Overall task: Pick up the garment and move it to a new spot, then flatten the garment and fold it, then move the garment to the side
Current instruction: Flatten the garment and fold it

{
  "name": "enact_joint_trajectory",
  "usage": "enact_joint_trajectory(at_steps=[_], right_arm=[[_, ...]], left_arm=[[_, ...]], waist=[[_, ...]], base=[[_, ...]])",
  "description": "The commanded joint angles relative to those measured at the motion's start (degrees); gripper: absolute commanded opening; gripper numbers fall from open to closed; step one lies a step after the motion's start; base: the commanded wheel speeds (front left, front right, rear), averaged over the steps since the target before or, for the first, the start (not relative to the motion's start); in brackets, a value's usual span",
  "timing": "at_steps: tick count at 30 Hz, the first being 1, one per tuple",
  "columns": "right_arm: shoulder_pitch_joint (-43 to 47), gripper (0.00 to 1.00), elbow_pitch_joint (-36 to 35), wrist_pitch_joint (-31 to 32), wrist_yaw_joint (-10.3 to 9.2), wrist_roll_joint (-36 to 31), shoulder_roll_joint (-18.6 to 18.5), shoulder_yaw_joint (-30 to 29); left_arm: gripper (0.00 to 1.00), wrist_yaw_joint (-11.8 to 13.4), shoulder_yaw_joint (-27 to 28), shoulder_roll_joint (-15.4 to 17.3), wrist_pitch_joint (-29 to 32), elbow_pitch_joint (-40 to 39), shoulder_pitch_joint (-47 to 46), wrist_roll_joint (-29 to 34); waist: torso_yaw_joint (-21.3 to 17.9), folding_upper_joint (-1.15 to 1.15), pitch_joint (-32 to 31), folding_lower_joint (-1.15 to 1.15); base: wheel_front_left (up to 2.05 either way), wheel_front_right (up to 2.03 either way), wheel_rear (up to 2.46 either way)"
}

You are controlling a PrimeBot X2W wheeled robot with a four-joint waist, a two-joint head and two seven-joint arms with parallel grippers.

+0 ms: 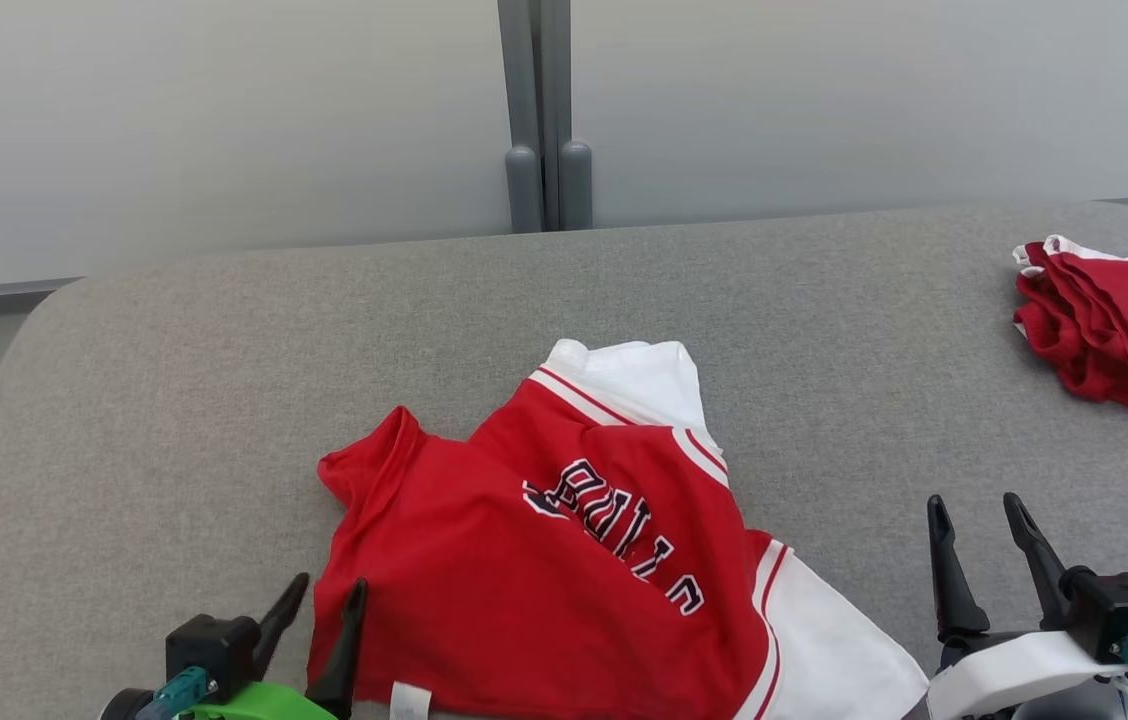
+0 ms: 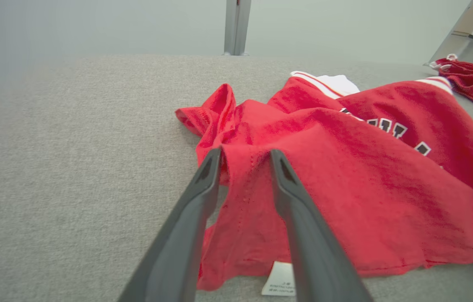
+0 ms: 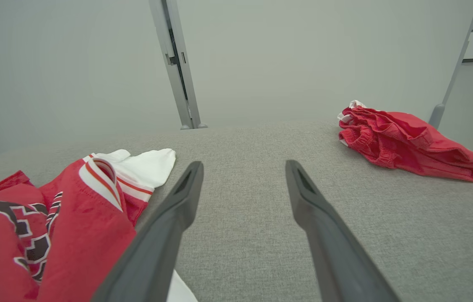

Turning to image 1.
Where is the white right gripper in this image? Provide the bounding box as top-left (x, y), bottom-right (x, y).
top-left (927, 492), bottom-right (1128, 720)

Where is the red shorts white trim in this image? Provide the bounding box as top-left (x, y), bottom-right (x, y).
top-left (1012, 235), bottom-right (1128, 429)

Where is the left teal plug black cable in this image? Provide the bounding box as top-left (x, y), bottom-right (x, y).
top-left (134, 667), bottom-right (210, 720)

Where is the red white basketball jersey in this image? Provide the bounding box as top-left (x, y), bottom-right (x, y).
top-left (309, 338), bottom-right (930, 720)

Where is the grey partition post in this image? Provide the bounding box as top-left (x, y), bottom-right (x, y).
top-left (497, 0), bottom-right (545, 234)
top-left (542, 0), bottom-right (593, 232)

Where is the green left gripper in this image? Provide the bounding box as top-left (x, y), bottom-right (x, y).
top-left (179, 572), bottom-right (368, 720)

